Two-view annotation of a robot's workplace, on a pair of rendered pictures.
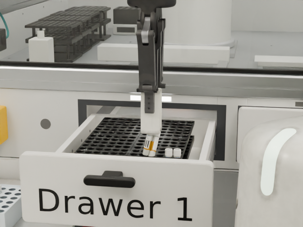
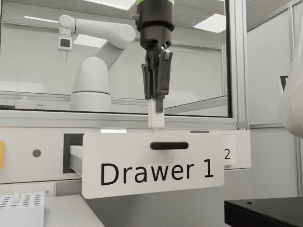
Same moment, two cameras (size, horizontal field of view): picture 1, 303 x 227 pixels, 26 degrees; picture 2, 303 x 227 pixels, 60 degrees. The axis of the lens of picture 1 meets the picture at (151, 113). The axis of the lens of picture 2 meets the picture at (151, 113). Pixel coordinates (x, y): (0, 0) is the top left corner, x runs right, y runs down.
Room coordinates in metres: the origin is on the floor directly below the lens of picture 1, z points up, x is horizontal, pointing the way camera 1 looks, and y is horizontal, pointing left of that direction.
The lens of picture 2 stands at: (0.50, 0.34, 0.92)
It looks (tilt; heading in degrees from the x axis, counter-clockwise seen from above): 5 degrees up; 327
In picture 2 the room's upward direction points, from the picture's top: straight up
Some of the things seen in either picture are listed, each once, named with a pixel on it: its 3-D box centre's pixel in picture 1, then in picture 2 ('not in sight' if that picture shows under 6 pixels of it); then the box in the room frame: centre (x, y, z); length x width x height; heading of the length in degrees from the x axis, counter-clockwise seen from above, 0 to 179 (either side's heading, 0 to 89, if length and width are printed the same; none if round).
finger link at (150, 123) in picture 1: (150, 112); (158, 113); (1.00, 0.00, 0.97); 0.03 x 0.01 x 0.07; 81
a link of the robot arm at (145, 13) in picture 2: not in sight; (153, 19); (1.01, 0.00, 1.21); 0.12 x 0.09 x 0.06; 81
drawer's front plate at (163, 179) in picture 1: (115, 192); (160, 161); (0.91, 0.05, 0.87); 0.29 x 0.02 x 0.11; 81
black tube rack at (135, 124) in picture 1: (139, 152); not in sight; (1.11, 0.02, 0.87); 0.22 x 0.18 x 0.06; 171
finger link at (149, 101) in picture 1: (148, 97); (161, 101); (0.98, 0.00, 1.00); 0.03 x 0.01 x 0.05; 171
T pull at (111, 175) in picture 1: (111, 178); (166, 145); (0.89, 0.06, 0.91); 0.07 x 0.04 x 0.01; 81
